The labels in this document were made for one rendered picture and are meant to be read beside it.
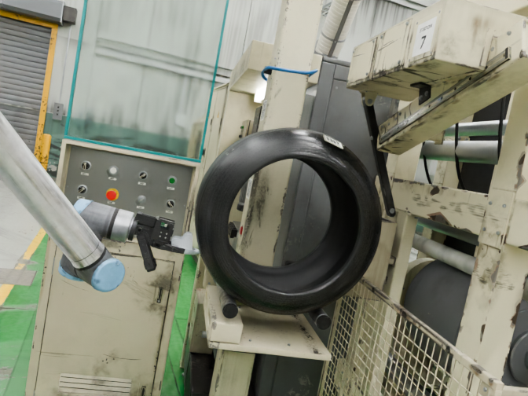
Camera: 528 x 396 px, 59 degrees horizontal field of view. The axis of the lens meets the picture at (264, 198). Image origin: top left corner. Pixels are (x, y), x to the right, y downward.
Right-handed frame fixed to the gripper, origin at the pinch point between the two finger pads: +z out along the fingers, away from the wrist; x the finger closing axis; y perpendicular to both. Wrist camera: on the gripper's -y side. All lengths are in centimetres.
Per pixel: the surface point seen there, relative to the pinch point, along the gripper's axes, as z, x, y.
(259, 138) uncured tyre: 6.7, -8.3, 37.8
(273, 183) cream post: 21.3, 25.9, 26.1
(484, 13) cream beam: 44, -36, 80
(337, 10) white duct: 34, 69, 107
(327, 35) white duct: 35, 77, 97
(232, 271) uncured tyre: 10.1, -11.5, 0.3
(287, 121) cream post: 20, 26, 49
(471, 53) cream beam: 44, -36, 70
